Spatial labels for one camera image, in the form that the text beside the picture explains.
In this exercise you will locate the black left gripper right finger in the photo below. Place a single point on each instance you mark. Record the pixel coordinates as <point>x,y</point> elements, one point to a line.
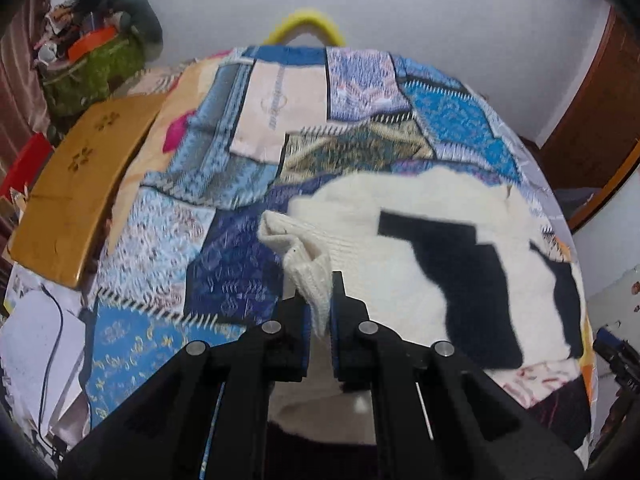
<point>436,414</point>

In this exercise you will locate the grey plush toy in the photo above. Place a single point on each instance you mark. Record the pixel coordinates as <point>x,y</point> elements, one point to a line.
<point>137,17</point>

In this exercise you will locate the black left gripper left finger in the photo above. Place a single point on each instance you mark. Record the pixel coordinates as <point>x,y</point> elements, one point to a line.
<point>203,414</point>

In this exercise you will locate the brown wooden door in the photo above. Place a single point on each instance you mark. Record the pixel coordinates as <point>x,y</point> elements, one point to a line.
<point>601,126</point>

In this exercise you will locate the green patterned storage bag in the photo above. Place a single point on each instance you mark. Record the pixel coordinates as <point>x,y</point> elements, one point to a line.
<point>93,78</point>

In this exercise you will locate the striped pink curtain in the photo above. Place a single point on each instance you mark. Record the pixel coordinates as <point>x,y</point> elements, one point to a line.
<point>24,109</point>

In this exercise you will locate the red box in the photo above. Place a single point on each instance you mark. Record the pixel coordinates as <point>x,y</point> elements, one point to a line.
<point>28,165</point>

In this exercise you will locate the cream and navy knit sweater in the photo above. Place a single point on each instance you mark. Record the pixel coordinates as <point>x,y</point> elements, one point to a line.
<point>435,256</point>

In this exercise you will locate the blue patchwork bedspread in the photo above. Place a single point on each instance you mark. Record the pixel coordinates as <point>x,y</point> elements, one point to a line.
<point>276,123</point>

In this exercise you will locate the wooden lap desk board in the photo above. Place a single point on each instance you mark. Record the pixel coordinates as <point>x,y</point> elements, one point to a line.
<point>67,206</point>

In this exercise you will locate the yellow curved bed headboard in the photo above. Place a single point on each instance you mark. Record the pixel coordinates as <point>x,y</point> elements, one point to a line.
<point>306,21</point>

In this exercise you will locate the orange box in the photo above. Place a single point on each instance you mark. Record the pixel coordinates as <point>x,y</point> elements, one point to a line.
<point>90,42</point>

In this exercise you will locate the orange yellow blanket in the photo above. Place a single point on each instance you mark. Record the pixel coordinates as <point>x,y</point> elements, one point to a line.
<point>582,339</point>

